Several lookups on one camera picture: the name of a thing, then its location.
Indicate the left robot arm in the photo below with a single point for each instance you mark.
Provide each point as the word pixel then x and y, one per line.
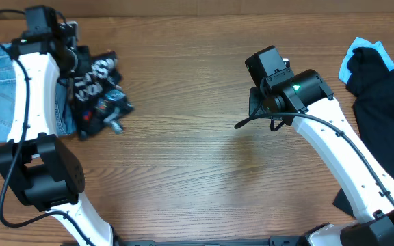
pixel 36 166

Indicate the folded blue denim jeans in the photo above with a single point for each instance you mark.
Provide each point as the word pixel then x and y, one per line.
pixel 31 85

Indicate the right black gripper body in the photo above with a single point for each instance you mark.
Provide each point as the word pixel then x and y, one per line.
pixel 260 106

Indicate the light blue shirt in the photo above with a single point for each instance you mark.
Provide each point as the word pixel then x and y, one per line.
pixel 356 50

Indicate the black orange patterned jersey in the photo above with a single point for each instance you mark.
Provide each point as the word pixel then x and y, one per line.
pixel 98 99

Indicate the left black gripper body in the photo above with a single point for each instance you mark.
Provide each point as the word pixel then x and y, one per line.
pixel 82 65

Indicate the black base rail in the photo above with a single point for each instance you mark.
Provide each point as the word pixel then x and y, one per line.
pixel 271 241

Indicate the plain black garment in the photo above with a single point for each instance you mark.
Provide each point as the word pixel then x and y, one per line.
pixel 373 86

